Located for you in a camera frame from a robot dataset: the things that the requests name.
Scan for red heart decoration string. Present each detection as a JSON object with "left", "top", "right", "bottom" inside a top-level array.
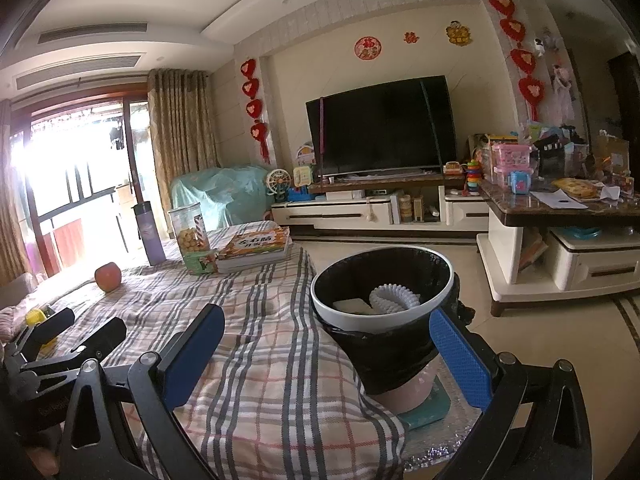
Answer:
[
  {"left": 488, "top": 0, "right": 547, "bottom": 121},
  {"left": 241, "top": 58, "right": 273, "bottom": 163}
]

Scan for yellow patterned tray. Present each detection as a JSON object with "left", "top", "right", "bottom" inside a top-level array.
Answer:
[{"left": 550, "top": 177, "right": 599, "bottom": 200}]

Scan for teal covered armchair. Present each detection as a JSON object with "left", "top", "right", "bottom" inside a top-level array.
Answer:
[{"left": 170, "top": 165, "right": 276, "bottom": 231}]

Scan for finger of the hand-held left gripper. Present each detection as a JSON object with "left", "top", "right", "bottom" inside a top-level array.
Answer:
[
  {"left": 22, "top": 316, "right": 128, "bottom": 374},
  {"left": 15, "top": 307, "right": 77, "bottom": 356}
]

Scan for green cardboard box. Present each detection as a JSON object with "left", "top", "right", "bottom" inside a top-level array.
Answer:
[{"left": 182, "top": 249, "right": 219, "bottom": 276}]

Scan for brown cardboard box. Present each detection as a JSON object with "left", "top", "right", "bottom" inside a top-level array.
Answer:
[{"left": 591, "top": 132, "right": 631, "bottom": 173}]

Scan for round red wall decoration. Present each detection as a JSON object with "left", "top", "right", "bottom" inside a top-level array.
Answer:
[{"left": 354, "top": 36, "right": 383, "bottom": 60}]

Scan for glass balcony door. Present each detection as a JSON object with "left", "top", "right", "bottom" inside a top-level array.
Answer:
[{"left": 10, "top": 87, "right": 151, "bottom": 271}]

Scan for teal square stand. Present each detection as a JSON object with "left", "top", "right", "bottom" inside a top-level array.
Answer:
[{"left": 397, "top": 375, "right": 453, "bottom": 431}]

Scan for colourful children's book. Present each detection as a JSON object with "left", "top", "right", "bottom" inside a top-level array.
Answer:
[{"left": 216, "top": 226, "right": 293, "bottom": 274}]

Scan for silver foil mat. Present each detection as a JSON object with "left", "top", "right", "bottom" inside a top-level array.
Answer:
[{"left": 395, "top": 375, "right": 496, "bottom": 466}]

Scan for pink plastic box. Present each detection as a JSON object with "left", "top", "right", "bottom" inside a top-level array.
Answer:
[{"left": 491, "top": 143, "right": 532, "bottom": 184}]

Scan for ceiling air vent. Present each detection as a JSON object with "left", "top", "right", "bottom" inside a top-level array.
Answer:
[{"left": 37, "top": 21, "right": 149, "bottom": 45}]

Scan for black television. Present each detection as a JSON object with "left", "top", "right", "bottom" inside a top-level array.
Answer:
[{"left": 306, "top": 75, "right": 458, "bottom": 177}]

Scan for white television cabinet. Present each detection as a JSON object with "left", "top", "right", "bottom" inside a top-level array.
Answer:
[{"left": 270, "top": 170, "right": 493, "bottom": 241}]

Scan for apple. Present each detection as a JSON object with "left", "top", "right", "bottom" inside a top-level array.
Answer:
[{"left": 94, "top": 261, "right": 122, "bottom": 292}]

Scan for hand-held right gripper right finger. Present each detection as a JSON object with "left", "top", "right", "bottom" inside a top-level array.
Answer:
[{"left": 429, "top": 307, "right": 593, "bottom": 480}]

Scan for dark wooden door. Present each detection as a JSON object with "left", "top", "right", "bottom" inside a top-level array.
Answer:
[{"left": 606, "top": 50, "right": 640, "bottom": 136}]

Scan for clear cookie jar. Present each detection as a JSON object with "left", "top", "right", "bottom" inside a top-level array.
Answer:
[{"left": 168, "top": 202, "right": 211, "bottom": 258}]

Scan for beige patterned curtain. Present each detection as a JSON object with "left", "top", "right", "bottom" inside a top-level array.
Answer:
[
  {"left": 146, "top": 67, "right": 221, "bottom": 206},
  {"left": 0, "top": 100, "right": 31, "bottom": 276}
]

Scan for cluttered side table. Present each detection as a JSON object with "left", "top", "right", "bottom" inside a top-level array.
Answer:
[{"left": 476, "top": 179, "right": 640, "bottom": 317}]

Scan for person's left hand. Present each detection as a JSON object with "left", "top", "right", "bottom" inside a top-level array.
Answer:
[{"left": 26, "top": 447, "right": 62, "bottom": 478}]

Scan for pink round container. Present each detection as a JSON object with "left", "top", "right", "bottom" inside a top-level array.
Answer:
[{"left": 372, "top": 365, "right": 436, "bottom": 413}]

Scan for white bin with black liner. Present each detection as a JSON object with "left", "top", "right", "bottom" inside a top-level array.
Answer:
[{"left": 310, "top": 245, "right": 473, "bottom": 396}]

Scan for yellow spiked plastic cup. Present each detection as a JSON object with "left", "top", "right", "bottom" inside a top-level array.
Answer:
[{"left": 26, "top": 308, "right": 57, "bottom": 346}]

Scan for purple water bottle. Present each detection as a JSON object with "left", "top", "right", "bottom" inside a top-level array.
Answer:
[{"left": 131, "top": 201, "right": 167, "bottom": 267}]

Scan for ferris wheel toy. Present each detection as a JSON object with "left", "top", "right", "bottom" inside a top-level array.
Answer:
[{"left": 265, "top": 167, "right": 291, "bottom": 204}]

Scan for white paper sheet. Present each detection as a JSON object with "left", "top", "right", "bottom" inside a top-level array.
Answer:
[{"left": 530, "top": 190, "right": 589, "bottom": 209}]

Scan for cartoon figure wall decoration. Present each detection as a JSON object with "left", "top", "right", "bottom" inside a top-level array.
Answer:
[{"left": 446, "top": 21, "right": 474, "bottom": 47}]

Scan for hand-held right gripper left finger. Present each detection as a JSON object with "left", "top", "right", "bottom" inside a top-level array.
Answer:
[{"left": 59, "top": 303, "right": 226, "bottom": 480}]

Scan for rainbow stacking ring toy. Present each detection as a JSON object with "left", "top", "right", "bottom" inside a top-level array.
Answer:
[{"left": 464, "top": 160, "right": 484, "bottom": 196}]

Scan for hanging doll clothes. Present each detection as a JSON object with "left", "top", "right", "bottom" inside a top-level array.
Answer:
[{"left": 549, "top": 64, "right": 576, "bottom": 121}]

